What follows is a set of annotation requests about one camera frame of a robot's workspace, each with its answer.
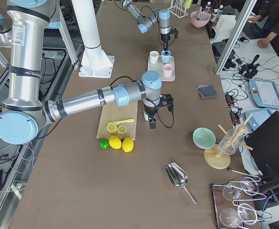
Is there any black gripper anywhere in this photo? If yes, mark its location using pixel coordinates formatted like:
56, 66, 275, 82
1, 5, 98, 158
143, 94, 173, 129
159, 27, 178, 53

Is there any blue cup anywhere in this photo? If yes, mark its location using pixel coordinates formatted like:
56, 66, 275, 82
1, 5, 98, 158
161, 50, 171, 64

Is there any white cup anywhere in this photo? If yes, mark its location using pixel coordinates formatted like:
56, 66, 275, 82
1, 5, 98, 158
149, 51, 159, 64

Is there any pink cup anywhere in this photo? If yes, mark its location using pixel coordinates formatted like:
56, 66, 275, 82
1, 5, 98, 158
163, 64, 174, 78

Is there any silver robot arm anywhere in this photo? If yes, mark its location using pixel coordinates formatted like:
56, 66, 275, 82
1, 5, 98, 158
121, 0, 178, 54
0, 0, 174, 145

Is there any beige rabbit tray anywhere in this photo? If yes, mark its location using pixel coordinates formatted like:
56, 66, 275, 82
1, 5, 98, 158
147, 55, 176, 82

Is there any black tray with glasses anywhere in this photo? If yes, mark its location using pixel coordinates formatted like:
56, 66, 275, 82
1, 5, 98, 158
210, 177, 272, 229

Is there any lemon slice lower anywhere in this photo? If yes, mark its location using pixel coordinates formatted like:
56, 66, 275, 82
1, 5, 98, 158
117, 125, 127, 135

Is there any yellow lemon lower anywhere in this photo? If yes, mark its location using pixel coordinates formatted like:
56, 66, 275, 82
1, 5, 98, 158
122, 137, 134, 153

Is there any yellow lemon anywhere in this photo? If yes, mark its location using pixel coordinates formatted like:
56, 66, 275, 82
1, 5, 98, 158
122, 137, 134, 153
108, 135, 122, 149

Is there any yellow plastic knife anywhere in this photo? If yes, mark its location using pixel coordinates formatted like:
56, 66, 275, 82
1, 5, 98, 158
108, 118, 134, 125

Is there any lemon half upper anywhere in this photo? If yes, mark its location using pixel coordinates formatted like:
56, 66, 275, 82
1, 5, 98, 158
106, 123, 118, 134

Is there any wooden cutting board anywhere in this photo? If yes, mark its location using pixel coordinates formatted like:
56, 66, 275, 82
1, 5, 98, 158
96, 102, 138, 140

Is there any yellow lemon upper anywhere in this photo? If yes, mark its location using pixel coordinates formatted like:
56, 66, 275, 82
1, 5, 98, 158
108, 135, 122, 149

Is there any pink bowl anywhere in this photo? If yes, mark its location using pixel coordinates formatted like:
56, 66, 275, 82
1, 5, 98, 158
190, 11, 211, 28

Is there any green bowl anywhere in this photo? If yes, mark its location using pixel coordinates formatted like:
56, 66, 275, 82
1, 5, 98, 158
193, 127, 216, 149

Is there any green lime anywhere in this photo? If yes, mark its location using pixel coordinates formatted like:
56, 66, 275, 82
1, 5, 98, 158
99, 138, 109, 149

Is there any metal scoop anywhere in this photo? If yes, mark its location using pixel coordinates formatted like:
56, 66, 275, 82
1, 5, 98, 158
165, 162, 198, 204

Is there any grey folded cloth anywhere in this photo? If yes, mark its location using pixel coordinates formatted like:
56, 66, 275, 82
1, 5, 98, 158
196, 84, 218, 99

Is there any wooden cup stand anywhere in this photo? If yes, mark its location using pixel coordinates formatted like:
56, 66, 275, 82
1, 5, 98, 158
204, 114, 253, 169

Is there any clear glass on stand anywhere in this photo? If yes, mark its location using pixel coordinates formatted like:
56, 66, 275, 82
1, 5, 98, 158
218, 129, 245, 155

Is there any blue teach pendant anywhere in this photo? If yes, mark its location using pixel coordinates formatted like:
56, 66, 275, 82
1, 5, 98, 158
248, 79, 279, 110
244, 108, 273, 131

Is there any seated person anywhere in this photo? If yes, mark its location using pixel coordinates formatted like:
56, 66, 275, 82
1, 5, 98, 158
248, 0, 279, 57

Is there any black laptop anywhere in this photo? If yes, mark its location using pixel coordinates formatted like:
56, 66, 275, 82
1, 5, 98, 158
245, 111, 279, 177

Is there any white wire rack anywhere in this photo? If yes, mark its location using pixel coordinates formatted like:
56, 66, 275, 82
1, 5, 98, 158
168, 0, 192, 18

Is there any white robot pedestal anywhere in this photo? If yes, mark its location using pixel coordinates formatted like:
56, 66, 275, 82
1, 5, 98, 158
72, 0, 114, 79

